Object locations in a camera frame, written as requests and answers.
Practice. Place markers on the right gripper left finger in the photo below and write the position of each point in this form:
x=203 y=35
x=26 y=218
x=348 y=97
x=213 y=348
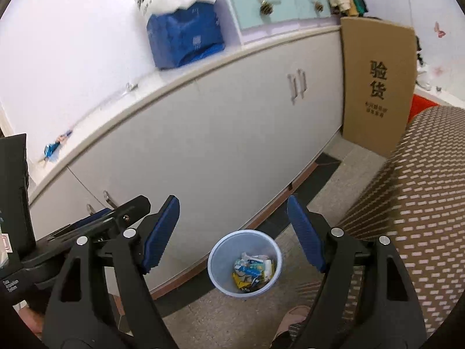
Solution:
x=79 y=313

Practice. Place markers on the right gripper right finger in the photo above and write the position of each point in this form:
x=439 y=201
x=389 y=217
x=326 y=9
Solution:
x=387 y=311

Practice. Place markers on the trash in bin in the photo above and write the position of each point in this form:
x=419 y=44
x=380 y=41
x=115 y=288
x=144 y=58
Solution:
x=252 y=272

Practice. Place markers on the light blue trash bin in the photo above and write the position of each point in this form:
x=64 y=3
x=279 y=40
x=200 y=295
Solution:
x=229 y=249

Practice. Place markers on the brown polka dot tablecloth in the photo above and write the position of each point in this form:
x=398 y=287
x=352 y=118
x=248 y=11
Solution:
x=417 y=200

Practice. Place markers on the small blue wrapper on counter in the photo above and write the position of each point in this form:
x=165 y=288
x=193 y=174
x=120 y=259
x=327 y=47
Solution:
x=51 y=148

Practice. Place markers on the red white storage box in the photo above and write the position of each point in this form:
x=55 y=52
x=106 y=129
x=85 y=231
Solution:
x=424 y=99

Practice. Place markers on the long white cabinet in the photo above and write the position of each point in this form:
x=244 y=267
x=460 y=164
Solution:
x=228 y=137

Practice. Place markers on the white plastic bag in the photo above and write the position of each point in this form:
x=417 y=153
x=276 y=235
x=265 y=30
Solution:
x=423 y=77

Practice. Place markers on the large cardboard box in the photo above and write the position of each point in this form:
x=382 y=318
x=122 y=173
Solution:
x=380 y=69

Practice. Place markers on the blue plastic package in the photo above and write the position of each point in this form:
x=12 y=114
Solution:
x=184 y=36

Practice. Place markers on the teal drawer unit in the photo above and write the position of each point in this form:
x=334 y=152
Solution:
x=244 y=21

